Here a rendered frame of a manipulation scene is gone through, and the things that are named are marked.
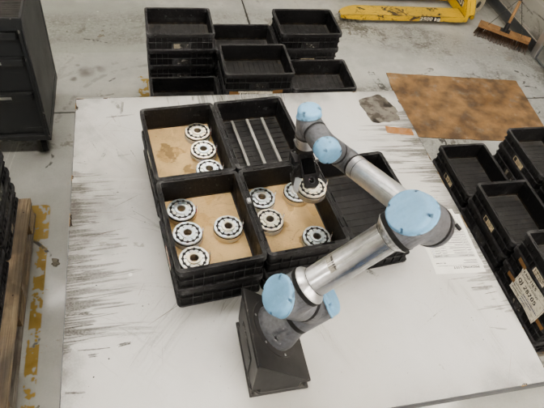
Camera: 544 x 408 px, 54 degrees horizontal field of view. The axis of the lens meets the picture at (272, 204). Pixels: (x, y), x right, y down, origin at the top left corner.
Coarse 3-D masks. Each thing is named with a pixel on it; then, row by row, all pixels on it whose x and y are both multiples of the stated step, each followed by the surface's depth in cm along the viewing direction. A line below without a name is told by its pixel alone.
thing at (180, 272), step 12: (168, 180) 189; (180, 180) 190; (192, 180) 191; (240, 192) 190; (252, 216) 183; (168, 228) 177; (168, 240) 173; (264, 252) 173; (216, 264) 168; (228, 264) 169; (240, 264) 171; (180, 276) 166
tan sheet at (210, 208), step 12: (168, 204) 194; (204, 204) 197; (216, 204) 197; (228, 204) 198; (204, 216) 193; (216, 216) 194; (204, 228) 189; (228, 228) 191; (204, 240) 186; (216, 240) 186; (240, 240) 188; (180, 252) 181; (216, 252) 183; (228, 252) 184; (240, 252) 184
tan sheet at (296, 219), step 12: (276, 192) 205; (276, 204) 201; (288, 204) 202; (312, 204) 203; (288, 216) 198; (300, 216) 199; (312, 216) 199; (288, 228) 194; (300, 228) 195; (276, 240) 190; (288, 240) 190; (300, 240) 191
